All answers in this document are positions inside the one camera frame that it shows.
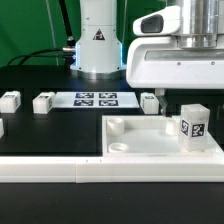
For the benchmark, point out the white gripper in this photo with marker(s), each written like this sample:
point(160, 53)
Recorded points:
point(178, 47)

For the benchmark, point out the white square table top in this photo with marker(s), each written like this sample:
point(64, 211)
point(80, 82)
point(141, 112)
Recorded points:
point(146, 136)

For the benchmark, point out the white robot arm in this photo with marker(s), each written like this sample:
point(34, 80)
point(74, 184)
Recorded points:
point(98, 53)

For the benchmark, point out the white marker sheet with tags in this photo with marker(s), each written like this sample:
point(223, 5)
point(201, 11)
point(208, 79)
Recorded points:
point(96, 100)

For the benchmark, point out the white part at left edge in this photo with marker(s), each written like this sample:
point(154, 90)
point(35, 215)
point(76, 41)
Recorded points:
point(1, 128)

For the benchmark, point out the white L-shaped obstacle fence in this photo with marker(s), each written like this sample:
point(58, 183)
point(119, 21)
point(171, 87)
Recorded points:
point(111, 169)

